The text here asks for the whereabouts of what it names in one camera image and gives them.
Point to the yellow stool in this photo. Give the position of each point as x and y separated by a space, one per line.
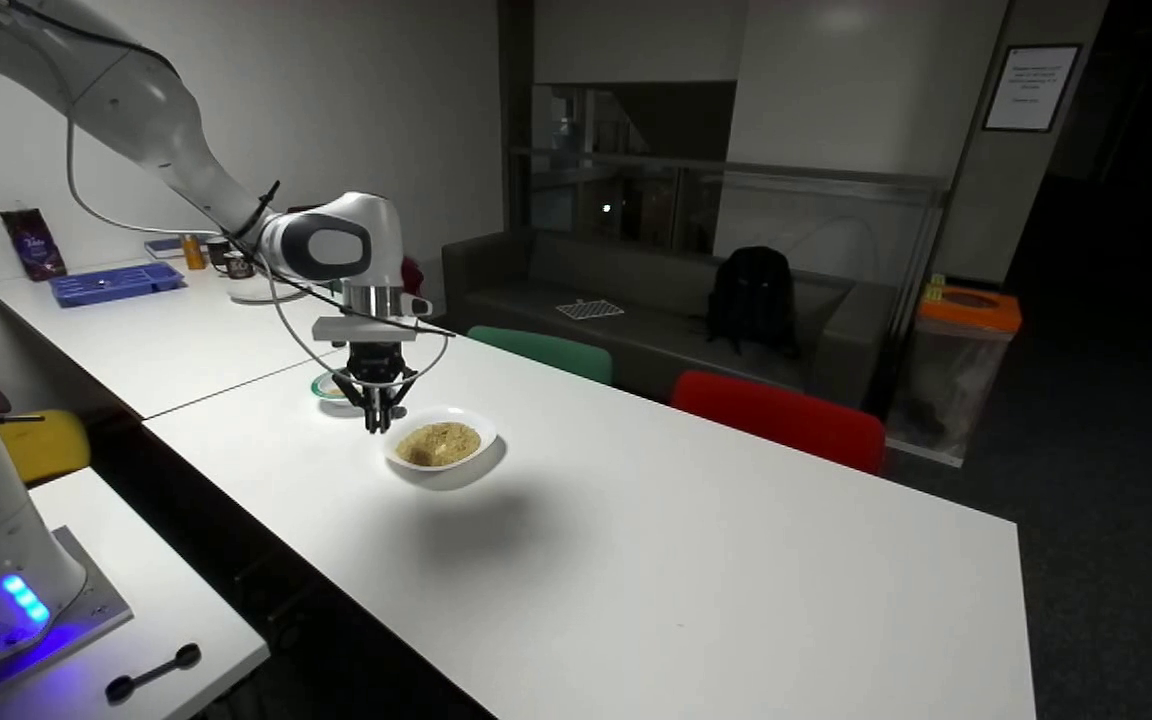
44 444

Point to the black spoon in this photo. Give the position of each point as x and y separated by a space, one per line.
375 422

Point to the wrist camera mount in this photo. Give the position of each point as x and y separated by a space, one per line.
375 331

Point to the brown grain contents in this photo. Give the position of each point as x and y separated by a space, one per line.
442 441

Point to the dark purple tablet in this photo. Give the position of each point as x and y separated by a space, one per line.
34 246

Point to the dark grey sofa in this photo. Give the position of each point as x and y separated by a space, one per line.
656 300

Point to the framed wall notice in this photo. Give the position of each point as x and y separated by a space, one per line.
1034 84

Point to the white bowl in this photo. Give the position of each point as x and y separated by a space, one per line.
451 474

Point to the blue flat box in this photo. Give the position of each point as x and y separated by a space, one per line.
117 280

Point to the black backpack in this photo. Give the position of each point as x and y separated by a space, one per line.
749 300

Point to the dark red chair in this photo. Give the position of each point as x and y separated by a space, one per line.
412 279

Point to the black dumbbell shaped tool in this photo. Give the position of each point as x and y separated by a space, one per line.
149 675

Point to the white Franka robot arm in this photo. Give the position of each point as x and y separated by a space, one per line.
136 104

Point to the bin with orange lid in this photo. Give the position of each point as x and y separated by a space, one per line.
958 372

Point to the glass railing panel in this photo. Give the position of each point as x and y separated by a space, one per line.
656 205

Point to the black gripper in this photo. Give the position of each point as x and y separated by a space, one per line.
375 363

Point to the orange bottle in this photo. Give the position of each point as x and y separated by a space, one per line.
195 249

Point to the white round plate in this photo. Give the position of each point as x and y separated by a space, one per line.
252 288

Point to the white paper sheet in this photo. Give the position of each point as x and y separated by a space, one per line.
591 309

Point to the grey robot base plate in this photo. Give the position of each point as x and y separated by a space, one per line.
71 620

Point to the green chair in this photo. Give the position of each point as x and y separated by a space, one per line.
541 352

